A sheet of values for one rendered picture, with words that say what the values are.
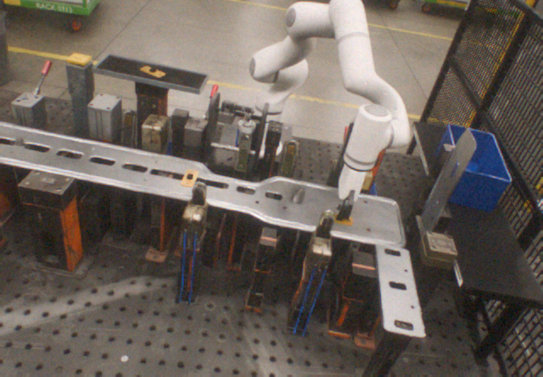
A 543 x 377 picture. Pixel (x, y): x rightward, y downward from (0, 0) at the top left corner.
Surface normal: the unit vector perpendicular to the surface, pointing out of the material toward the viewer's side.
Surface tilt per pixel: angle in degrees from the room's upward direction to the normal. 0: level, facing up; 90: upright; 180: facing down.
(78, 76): 90
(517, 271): 0
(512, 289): 0
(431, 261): 89
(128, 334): 0
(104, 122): 90
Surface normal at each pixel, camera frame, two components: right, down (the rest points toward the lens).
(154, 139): -0.11, 0.58
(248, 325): 0.16, -0.80
